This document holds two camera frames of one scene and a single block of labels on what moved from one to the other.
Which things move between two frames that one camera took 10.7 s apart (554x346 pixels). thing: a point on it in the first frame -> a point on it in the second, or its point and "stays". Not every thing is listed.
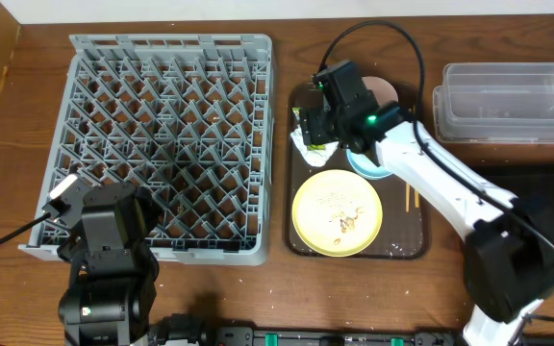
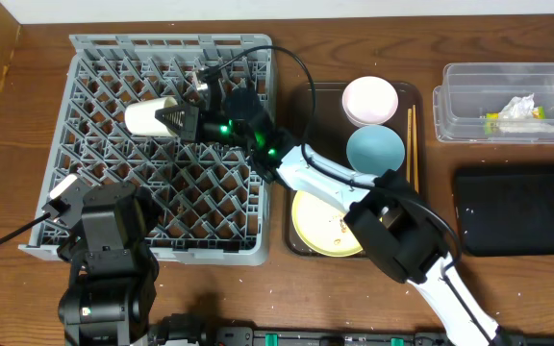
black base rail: x=253 y=336 stays
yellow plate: x=337 y=212 stays
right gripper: x=315 y=127 -> x=190 y=121
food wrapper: x=315 y=158 -> x=522 y=108
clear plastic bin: x=538 y=103 stays
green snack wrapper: x=314 y=147 -> x=538 y=112
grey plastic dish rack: x=191 y=117 stays
